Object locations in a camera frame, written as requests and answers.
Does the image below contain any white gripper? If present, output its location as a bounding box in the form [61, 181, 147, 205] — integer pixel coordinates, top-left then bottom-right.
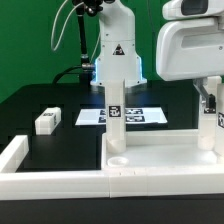
[156, 18, 224, 110]

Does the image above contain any white desk tabletop tray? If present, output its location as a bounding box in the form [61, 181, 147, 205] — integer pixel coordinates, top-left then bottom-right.
[101, 129, 224, 170]

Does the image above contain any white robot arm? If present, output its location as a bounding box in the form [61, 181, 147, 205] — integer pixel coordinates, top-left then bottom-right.
[92, 0, 224, 111]

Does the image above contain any white front fence bar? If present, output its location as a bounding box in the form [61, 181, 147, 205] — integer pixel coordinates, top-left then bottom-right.
[0, 165, 224, 200]

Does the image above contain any white fence bar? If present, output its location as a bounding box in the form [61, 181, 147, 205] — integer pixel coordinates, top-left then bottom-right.
[0, 165, 224, 200]
[0, 135, 29, 174]

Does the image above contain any marker tag sheet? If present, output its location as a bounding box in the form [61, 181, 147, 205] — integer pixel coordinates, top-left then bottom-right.
[76, 107, 167, 125]

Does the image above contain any white left fence bar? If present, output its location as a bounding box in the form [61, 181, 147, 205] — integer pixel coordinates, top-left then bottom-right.
[0, 135, 29, 174]

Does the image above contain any black cable on table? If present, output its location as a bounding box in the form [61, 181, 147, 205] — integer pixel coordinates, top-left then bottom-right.
[52, 65, 91, 84]

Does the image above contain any white cable loop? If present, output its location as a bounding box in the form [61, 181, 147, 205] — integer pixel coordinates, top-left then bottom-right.
[50, 0, 101, 55]

